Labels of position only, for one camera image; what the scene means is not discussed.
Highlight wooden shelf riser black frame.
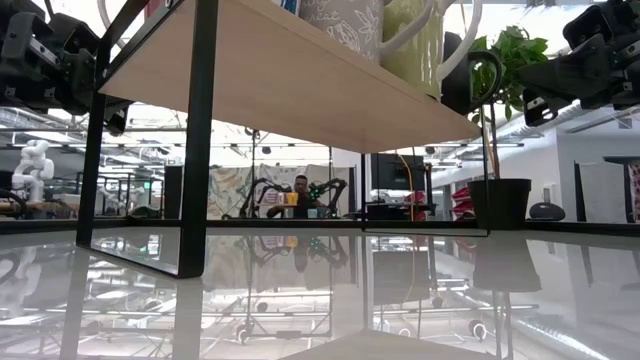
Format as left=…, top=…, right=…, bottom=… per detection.
left=74, top=0, right=491, bottom=280

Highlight green potted plant black pot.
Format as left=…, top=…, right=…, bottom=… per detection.
left=467, top=24, right=551, bottom=231

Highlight red storage bins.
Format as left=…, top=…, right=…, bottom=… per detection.
left=451, top=185, right=474, bottom=221

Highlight black aluminium table frame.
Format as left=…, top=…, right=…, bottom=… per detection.
left=0, top=217, right=640, bottom=237

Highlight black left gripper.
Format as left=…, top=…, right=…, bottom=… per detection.
left=0, top=47, right=134, bottom=137

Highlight grey mug white print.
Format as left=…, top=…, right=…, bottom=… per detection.
left=298, top=0, right=436, bottom=65

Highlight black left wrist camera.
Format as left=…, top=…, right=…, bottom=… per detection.
left=47, top=12, right=101, bottom=59

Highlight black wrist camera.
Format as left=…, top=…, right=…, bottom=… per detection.
left=47, top=12, right=101, bottom=59
left=562, top=4, right=617, bottom=51

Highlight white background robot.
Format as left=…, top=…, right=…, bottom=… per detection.
left=9, top=138, right=56, bottom=204

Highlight person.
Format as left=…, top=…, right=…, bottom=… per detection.
left=267, top=173, right=326, bottom=220

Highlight black dome-shaped device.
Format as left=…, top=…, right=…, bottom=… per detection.
left=528, top=201, right=567, bottom=222

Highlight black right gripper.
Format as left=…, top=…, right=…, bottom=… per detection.
left=517, top=29, right=640, bottom=129

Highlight pale yellow-green mug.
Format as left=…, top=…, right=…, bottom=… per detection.
left=382, top=0, right=484, bottom=99

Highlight black mug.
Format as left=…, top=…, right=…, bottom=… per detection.
left=440, top=30, right=505, bottom=117

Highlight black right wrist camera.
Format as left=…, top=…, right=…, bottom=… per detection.
left=562, top=4, right=617, bottom=51

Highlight grey partition board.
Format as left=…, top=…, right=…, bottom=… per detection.
left=573, top=159, right=621, bottom=224

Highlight black monitor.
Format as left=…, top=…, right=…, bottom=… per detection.
left=370, top=152, right=426, bottom=192

